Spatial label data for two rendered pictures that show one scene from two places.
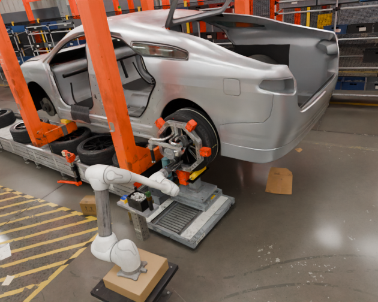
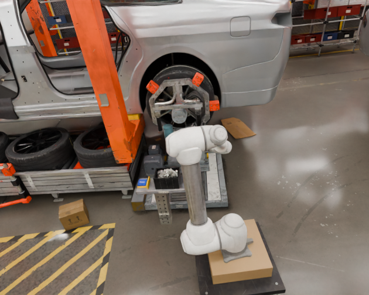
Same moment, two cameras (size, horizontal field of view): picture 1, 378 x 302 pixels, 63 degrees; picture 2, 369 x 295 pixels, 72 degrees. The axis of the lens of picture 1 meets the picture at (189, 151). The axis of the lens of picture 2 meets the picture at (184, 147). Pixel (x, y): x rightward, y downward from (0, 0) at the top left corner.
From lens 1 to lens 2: 171 cm
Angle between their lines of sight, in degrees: 30
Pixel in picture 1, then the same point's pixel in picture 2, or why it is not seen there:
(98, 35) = not seen: outside the picture
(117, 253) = (233, 233)
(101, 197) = (198, 172)
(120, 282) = (237, 267)
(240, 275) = (286, 208)
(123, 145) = (122, 120)
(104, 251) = (211, 241)
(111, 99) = (105, 58)
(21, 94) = not seen: outside the picture
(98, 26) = not seen: outside the picture
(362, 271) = (352, 166)
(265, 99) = (276, 34)
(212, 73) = (217, 14)
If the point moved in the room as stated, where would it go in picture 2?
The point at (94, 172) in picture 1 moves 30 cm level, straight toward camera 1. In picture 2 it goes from (188, 139) to (248, 153)
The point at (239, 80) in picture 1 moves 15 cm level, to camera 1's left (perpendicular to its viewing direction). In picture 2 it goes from (250, 17) to (238, 20)
